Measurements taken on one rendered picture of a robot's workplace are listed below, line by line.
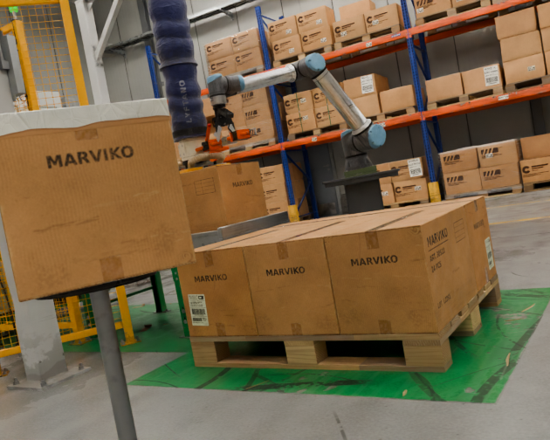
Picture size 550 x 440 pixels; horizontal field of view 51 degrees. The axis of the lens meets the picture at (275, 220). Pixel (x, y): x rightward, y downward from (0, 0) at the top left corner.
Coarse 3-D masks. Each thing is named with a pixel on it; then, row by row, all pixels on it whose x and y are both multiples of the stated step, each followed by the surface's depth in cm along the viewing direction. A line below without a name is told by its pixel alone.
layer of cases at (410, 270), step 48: (240, 240) 284; (288, 240) 238; (336, 240) 226; (384, 240) 215; (432, 240) 216; (480, 240) 273; (192, 288) 269; (240, 288) 254; (288, 288) 241; (336, 288) 229; (384, 288) 218; (432, 288) 210; (480, 288) 263; (192, 336) 274
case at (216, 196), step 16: (192, 176) 338; (208, 176) 331; (224, 176) 331; (240, 176) 342; (256, 176) 355; (192, 192) 339; (208, 192) 333; (224, 192) 329; (240, 192) 341; (256, 192) 353; (192, 208) 341; (208, 208) 334; (224, 208) 328; (240, 208) 339; (256, 208) 351; (192, 224) 343; (208, 224) 336; (224, 224) 329
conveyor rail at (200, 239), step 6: (192, 234) 324; (198, 234) 321; (204, 234) 319; (210, 234) 317; (216, 234) 315; (192, 240) 325; (198, 240) 323; (204, 240) 320; (210, 240) 318; (216, 240) 316; (198, 246) 323; (0, 264) 427; (0, 270) 429; (168, 270) 337; (0, 276) 430
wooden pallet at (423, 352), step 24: (240, 336) 258; (264, 336) 251; (288, 336) 244; (312, 336) 238; (336, 336) 231; (360, 336) 226; (384, 336) 220; (408, 336) 215; (432, 336) 210; (216, 360) 267; (240, 360) 265; (264, 360) 258; (288, 360) 246; (312, 360) 239; (336, 360) 240; (360, 360) 234; (384, 360) 229; (408, 360) 216; (432, 360) 211
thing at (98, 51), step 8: (120, 0) 594; (112, 8) 598; (112, 16) 599; (112, 24) 606; (104, 32) 608; (104, 40) 611; (96, 48) 618; (104, 48) 618; (96, 56) 619; (96, 64) 619
